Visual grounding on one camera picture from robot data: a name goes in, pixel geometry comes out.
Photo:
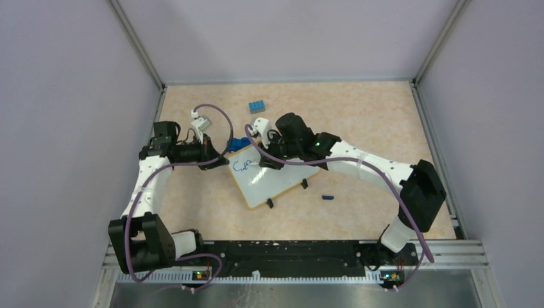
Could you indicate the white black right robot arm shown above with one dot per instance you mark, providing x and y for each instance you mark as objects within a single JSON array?
[{"x": 417, "y": 187}]

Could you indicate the black right board foot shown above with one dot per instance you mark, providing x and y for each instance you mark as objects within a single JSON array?
[{"x": 304, "y": 184}]

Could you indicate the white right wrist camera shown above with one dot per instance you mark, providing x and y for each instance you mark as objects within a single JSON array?
[{"x": 260, "y": 127}]

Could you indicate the black board foot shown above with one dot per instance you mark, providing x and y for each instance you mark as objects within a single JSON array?
[
  {"x": 304, "y": 184},
  {"x": 270, "y": 203}
]

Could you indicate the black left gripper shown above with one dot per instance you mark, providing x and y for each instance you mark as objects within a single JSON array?
[{"x": 208, "y": 153}]

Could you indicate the black left board foot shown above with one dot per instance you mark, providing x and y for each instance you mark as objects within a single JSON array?
[{"x": 270, "y": 203}]

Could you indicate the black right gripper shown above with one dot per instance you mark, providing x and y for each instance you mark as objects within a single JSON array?
[{"x": 267, "y": 162}]

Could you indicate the white cable duct strip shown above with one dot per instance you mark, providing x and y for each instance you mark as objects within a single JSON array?
[{"x": 189, "y": 277}]

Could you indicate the yellow-framed whiteboard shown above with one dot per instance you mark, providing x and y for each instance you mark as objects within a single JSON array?
[{"x": 257, "y": 184}]

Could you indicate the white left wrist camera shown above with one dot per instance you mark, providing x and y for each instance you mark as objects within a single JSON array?
[{"x": 200, "y": 123}]

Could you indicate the blue lego brick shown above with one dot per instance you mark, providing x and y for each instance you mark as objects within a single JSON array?
[{"x": 257, "y": 107}]

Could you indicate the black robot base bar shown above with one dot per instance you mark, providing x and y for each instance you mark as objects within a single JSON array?
[{"x": 282, "y": 259}]

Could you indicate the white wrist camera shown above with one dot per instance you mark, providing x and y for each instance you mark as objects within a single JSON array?
[
  {"x": 200, "y": 123},
  {"x": 260, "y": 127}
]

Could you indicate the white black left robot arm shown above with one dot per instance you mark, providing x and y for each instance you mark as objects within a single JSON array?
[{"x": 140, "y": 239}]

